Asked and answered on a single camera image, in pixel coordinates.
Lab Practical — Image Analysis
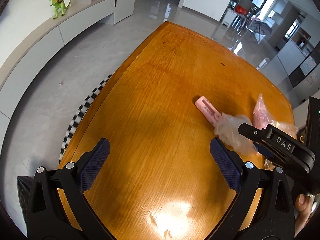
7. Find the long white low cabinet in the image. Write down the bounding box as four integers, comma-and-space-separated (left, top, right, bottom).
1, 0, 135, 118

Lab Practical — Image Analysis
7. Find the pink snack stick wrapper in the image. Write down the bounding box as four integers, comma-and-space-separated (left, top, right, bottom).
194, 96, 222, 127

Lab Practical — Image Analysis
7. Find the person's right hand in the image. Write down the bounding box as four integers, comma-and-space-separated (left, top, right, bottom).
295, 193, 313, 237

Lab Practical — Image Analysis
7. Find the green toy dinosaur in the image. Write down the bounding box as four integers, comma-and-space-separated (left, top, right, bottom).
50, 0, 71, 20

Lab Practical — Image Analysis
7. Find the black trash bag bin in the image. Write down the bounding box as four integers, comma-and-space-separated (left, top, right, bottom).
17, 176, 33, 223

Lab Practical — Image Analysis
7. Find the checkered black white rug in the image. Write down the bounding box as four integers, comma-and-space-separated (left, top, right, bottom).
59, 74, 112, 163

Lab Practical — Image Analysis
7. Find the pink patterned plastic bag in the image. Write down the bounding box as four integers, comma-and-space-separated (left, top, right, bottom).
253, 93, 275, 129

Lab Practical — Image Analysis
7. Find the clear plastic bag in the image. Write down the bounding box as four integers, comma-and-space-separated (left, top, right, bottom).
214, 113, 257, 155

